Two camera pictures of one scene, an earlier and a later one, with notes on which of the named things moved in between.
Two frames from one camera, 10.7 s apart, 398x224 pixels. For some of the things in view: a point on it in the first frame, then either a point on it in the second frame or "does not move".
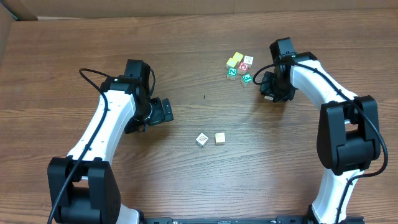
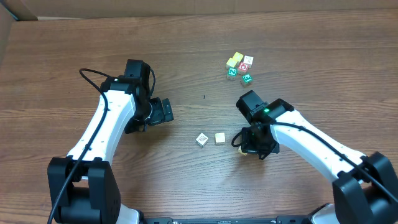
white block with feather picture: [268, 98] -> [239, 151]
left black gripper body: [166, 111] does not move
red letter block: [242, 68] does not move
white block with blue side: [202, 140] does not move
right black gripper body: [266, 84] -> [259, 147]
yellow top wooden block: [219, 139] does not move
